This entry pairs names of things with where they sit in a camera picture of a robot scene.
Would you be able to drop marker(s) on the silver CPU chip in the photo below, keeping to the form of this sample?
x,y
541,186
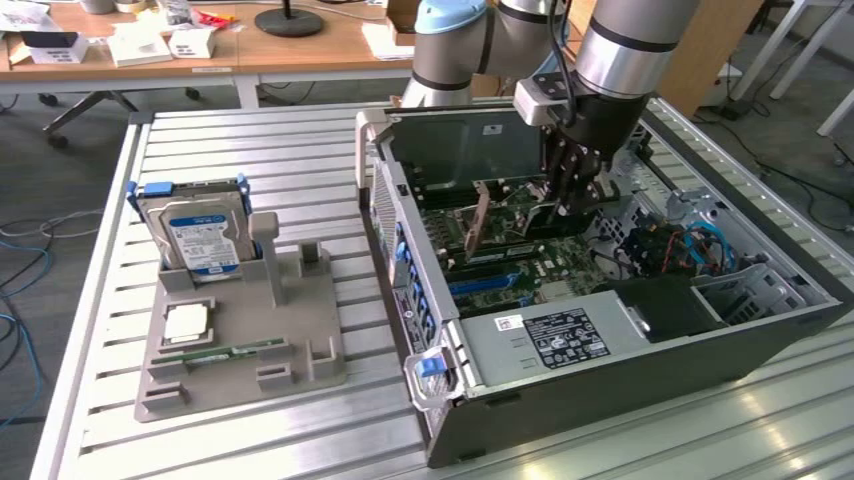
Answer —
x,y
187,325

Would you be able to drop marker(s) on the blue PCIe expansion slot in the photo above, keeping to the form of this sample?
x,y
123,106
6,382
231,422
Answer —
x,y
487,282

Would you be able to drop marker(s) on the white paper stack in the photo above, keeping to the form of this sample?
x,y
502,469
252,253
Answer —
x,y
387,45

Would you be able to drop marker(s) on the wooden desk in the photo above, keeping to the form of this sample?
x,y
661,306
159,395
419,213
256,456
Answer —
x,y
300,50

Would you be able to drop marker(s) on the black round lamp base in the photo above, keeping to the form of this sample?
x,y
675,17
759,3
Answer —
x,y
290,24

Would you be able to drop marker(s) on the hard disk with blue carrier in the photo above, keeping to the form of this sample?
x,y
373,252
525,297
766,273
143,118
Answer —
x,y
200,240

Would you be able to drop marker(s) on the white labelled box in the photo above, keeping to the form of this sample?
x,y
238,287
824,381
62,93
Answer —
x,y
190,45

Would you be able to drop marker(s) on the grey cup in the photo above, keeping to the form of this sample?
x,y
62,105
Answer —
x,y
98,6

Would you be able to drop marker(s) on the black-topped white box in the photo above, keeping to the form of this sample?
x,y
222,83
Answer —
x,y
56,52

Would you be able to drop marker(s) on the brown cardboard box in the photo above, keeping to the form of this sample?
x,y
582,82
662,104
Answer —
x,y
402,15

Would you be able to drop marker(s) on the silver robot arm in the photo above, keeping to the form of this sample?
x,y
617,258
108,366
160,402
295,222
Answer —
x,y
627,50

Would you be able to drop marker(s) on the loose printed papers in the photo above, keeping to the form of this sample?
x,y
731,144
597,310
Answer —
x,y
23,21

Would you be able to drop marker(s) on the black wheeled base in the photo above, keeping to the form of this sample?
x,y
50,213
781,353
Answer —
x,y
100,107

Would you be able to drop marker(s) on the CPU socket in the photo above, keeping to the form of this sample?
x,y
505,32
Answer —
x,y
461,225

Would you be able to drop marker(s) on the grey power supply unit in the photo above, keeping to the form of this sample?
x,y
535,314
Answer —
x,y
501,350

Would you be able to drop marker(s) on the white table frame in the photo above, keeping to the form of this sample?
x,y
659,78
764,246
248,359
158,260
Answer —
x,y
805,45

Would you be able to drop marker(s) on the wooden cabinet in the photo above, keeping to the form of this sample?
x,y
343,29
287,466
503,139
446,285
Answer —
x,y
714,50

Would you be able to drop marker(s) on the green graphics card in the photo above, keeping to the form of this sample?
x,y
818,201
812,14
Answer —
x,y
543,225

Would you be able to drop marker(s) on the silver chipset heatsink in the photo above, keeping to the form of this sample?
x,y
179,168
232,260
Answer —
x,y
557,292

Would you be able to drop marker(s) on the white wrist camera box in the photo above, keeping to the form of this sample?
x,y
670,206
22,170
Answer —
x,y
534,100

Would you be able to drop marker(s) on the black power brick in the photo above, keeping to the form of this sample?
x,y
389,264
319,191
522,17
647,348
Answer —
x,y
737,111

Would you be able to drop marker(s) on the blue case release latch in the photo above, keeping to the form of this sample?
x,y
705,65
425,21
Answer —
x,y
429,366

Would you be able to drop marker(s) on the green RAM stick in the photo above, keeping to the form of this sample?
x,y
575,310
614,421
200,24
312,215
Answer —
x,y
220,351

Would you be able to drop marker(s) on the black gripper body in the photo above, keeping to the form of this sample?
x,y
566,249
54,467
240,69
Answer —
x,y
601,130

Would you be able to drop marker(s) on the open black PC case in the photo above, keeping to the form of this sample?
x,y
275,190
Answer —
x,y
601,400

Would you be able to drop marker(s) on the tape roll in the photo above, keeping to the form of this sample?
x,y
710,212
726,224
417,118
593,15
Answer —
x,y
128,5

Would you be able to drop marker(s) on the open white box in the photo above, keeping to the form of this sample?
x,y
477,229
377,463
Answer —
x,y
140,50

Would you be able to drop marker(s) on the green motherboard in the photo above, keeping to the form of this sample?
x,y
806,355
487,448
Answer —
x,y
561,270

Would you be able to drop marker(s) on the grey parts rack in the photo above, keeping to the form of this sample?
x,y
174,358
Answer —
x,y
294,340

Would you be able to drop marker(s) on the red packet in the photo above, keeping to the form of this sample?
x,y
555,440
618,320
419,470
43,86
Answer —
x,y
216,19

